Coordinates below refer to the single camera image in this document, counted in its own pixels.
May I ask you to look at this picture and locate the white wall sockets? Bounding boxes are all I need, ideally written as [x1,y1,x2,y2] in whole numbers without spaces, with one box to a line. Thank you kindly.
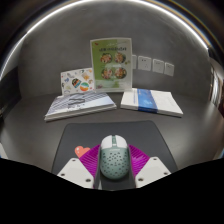
[130,54,176,78]

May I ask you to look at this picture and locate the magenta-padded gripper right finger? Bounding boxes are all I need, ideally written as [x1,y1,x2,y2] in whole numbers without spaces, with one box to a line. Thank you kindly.
[128,143,173,189]

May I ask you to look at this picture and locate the white card with colourful stickers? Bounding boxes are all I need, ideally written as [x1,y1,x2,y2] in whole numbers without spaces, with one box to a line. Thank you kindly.
[60,67,96,96]

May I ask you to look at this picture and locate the green and white computer mouse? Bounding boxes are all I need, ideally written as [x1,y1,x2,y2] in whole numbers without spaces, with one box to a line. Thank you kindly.
[99,133,131,180]

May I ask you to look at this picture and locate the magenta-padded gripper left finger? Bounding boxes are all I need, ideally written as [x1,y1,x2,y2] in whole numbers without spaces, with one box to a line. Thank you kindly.
[56,143,102,190]

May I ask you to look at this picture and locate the dark mouse pad with heart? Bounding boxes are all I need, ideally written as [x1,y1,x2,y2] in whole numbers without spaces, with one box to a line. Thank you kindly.
[50,120,179,192]

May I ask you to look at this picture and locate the green upright menu sign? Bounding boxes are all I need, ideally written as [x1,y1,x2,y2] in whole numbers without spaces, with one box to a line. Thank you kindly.
[89,36,133,94]

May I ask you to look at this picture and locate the large grey-white printed book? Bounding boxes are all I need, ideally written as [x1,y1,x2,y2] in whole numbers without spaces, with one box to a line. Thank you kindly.
[43,91,118,122]

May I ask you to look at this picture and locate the white book with blue stripe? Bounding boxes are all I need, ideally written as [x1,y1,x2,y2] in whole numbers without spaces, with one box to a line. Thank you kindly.
[119,87,184,118]

